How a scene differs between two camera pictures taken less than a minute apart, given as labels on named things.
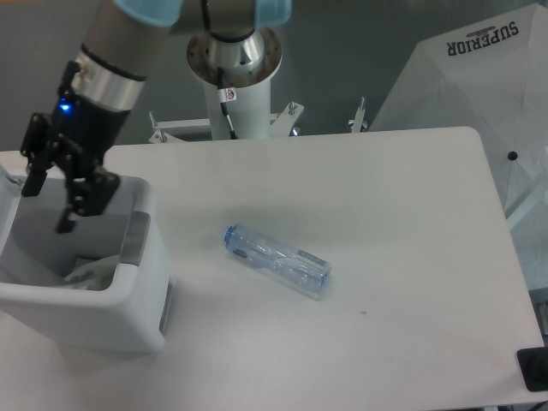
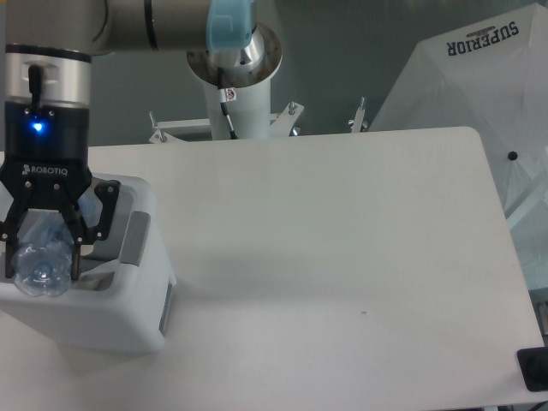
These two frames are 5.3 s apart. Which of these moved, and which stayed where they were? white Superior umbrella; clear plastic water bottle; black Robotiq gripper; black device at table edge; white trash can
Moved: clear plastic water bottle; black Robotiq gripper
Stayed: white trash can; black device at table edge; white Superior umbrella
